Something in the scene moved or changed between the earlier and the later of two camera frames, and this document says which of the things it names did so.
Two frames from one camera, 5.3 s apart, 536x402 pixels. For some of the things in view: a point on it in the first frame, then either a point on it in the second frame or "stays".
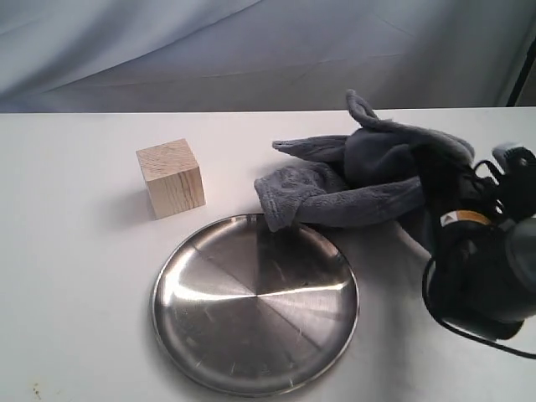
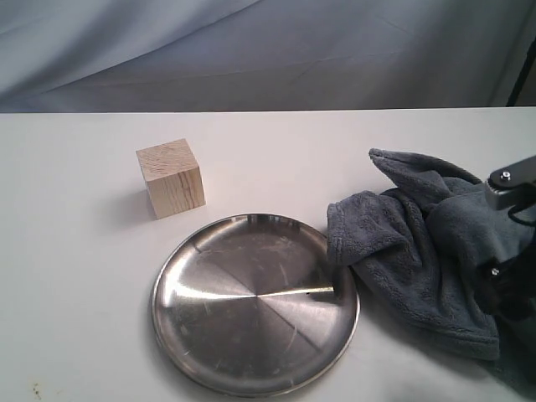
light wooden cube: [173, 178] stays
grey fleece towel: [366, 177] -> [418, 247]
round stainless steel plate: [248, 311] stays
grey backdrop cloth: [124, 56] stays
